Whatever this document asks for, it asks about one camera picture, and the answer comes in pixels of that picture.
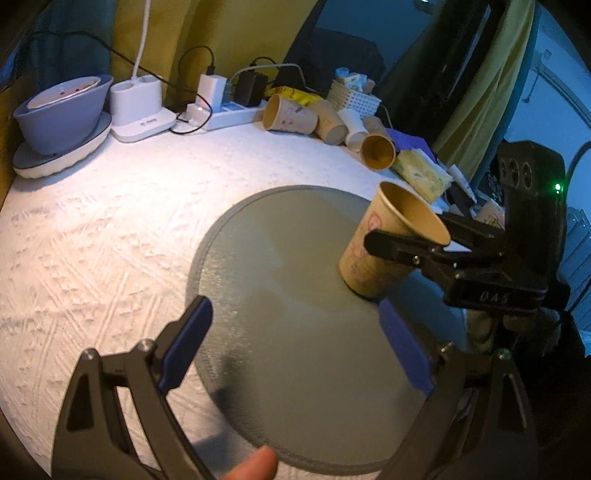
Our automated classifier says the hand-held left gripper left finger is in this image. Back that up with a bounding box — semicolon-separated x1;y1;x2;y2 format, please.
51;295;216;480

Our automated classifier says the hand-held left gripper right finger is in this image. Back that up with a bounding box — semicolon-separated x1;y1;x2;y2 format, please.
376;300;541;480

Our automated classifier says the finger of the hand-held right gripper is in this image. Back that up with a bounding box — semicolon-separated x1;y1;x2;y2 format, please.
434;212;505;254
363;228;505;290

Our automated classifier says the printed brown paper cup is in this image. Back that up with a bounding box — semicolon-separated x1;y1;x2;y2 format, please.
338;181;452;300
263;93;320;135
308;99;348;144

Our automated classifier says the plain brown paper cup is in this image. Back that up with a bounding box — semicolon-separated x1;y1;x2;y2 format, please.
359;117;398;172

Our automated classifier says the white paper cup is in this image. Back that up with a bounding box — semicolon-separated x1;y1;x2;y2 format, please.
338;108;369;153

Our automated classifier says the white tube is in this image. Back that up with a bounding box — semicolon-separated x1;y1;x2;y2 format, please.
446;164;478;205

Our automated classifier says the yellow tissue pack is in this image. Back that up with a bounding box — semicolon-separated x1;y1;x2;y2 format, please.
392;149;455;204

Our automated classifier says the purple cloth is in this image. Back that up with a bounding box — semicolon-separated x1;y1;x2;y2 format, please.
385;128;440;163

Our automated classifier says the round grey mat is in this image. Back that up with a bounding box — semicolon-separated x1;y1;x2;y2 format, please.
187;185;468;476

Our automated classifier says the white woven basket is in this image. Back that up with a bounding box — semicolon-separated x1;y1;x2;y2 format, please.
326;79;383;116

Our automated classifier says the yellow packet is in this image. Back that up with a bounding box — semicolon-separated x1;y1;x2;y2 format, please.
271;86;322;106

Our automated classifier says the black chair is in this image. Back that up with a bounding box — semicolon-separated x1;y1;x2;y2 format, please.
281;27;387;95

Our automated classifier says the black power adapter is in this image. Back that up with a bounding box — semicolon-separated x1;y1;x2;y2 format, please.
236;71;269;108

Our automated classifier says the white power strip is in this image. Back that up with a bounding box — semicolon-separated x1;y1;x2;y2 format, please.
177;99;271;133

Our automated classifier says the white round base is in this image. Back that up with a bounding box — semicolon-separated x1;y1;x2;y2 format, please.
12;113;113;180

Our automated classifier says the white lamp base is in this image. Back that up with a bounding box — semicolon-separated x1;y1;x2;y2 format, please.
109;0;179;143

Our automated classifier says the white charger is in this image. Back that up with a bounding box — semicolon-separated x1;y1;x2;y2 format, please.
198;73;229;110

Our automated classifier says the blue bowl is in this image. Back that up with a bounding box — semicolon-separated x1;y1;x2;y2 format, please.
12;75;115;156

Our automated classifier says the white bowl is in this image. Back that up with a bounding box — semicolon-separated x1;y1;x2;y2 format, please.
27;78;101;110

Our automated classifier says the black cable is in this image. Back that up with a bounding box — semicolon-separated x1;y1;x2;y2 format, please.
18;33;218;137

